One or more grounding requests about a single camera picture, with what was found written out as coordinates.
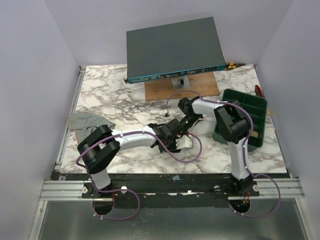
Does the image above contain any green divided plastic tray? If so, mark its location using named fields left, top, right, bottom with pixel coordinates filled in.
left=221, top=88, right=268, bottom=152

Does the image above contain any grey metal stand bracket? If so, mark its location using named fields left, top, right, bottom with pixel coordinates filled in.
left=171, top=76, right=190, bottom=90

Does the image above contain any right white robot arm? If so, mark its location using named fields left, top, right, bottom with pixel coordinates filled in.
left=178, top=97, right=253, bottom=196

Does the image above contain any blue tape piece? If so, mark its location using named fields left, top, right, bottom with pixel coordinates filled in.
left=172, top=175, right=181, bottom=181

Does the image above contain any red black utility knife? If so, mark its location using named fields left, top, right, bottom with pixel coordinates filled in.
left=254, top=85, right=265, bottom=98

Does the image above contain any grey striped underwear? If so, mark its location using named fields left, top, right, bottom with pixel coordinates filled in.
left=68, top=112, right=116, bottom=143

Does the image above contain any cream rolled cloth in tray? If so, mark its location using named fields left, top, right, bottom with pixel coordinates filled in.
left=250, top=130, right=259, bottom=138

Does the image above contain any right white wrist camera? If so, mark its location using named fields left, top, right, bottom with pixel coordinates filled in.
left=164, top=112, right=173, bottom=120

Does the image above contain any black metal base rail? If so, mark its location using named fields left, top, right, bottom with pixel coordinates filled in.
left=81, top=173, right=260, bottom=209

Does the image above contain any grey network switch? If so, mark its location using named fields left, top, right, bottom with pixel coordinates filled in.
left=124, top=17, right=226, bottom=84

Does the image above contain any brown plywood board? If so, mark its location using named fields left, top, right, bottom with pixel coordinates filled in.
left=144, top=72, right=220, bottom=101

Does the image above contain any aluminium frame rail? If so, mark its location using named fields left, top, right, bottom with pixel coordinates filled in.
left=28, top=66, right=87, bottom=240

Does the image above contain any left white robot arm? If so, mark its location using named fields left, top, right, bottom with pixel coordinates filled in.
left=77, top=119, right=183, bottom=198

